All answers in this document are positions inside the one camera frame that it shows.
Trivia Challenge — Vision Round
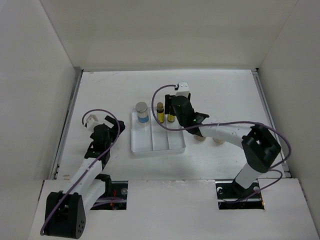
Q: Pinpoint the brown bottle yellow label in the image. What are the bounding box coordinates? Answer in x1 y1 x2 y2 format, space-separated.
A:
156 102 165 124

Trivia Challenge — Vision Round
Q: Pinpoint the blue-label jar silver lid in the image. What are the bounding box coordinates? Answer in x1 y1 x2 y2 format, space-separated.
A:
135 101 150 127

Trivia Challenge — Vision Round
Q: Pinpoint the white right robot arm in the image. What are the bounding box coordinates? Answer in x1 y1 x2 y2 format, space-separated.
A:
165 94 281 198

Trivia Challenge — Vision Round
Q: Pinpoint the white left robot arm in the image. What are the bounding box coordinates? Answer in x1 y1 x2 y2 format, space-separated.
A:
40 115 126 239

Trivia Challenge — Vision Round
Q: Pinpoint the pink-cap spice bottle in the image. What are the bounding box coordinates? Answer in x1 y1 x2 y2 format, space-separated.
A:
194 135 206 142

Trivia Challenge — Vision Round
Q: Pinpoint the white three-compartment tray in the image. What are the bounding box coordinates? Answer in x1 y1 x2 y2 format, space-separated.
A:
131 109 186 158

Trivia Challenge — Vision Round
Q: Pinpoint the beige spice bottle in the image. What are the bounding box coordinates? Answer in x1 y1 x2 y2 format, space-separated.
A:
213 138 225 145

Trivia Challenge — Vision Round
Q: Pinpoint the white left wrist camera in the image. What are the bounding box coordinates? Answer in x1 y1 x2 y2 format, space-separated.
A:
85 114 99 132

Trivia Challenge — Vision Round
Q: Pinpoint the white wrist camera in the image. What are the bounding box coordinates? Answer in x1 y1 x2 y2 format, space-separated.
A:
85 114 99 132
174 82 190 98

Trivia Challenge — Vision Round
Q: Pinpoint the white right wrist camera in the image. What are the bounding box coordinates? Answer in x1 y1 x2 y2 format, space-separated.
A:
174 82 190 98

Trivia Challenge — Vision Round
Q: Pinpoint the left aluminium frame rail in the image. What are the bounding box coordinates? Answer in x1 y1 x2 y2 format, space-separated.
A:
48 66 84 180

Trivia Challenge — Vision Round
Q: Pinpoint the aluminium frame rail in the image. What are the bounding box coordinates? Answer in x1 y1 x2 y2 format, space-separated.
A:
48 66 84 180
251 68 292 178

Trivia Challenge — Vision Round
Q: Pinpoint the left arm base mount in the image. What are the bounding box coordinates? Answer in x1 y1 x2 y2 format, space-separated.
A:
91 174 129 211

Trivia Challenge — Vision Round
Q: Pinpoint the right aluminium frame rail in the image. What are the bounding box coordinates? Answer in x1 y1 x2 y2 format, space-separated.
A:
251 68 292 178

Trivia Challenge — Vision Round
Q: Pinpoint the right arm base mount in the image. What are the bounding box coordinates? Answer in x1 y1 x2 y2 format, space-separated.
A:
215 180 265 210

